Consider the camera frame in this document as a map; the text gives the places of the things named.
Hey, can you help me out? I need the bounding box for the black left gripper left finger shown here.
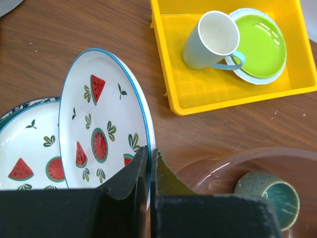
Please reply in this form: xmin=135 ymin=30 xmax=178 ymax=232
xmin=0 ymin=146 xmax=148 ymax=238

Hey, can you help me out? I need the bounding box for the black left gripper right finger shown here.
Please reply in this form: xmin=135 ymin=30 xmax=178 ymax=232
xmin=150 ymin=148 xmax=283 ymax=238

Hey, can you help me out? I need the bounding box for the watermelon plate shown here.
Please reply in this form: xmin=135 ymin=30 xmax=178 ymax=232
xmin=0 ymin=102 xmax=67 ymax=190
xmin=58 ymin=48 xmax=156 ymax=211

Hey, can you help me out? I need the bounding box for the teal glazed ceramic mug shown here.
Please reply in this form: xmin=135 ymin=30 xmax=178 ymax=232
xmin=234 ymin=172 xmax=300 ymax=231

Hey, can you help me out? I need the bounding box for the clear plastic bin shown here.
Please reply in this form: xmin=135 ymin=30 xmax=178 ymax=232
xmin=178 ymin=147 xmax=317 ymax=238

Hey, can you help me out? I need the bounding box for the yellow plastic tray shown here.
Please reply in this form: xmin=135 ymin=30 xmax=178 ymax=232
xmin=151 ymin=0 xmax=317 ymax=116

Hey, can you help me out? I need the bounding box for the dark blue patterned plate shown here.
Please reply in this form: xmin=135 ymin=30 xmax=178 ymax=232
xmin=0 ymin=97 xmax=60 ymax=129

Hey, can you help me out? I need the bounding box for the green plate white rim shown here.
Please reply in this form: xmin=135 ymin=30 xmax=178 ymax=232
xmin=229 ymin=8 xmax=287 ymax=85

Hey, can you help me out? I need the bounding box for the white mug blue handle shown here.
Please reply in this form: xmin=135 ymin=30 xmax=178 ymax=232
xmin=182 ymin=10 xmax=246 ymax=70

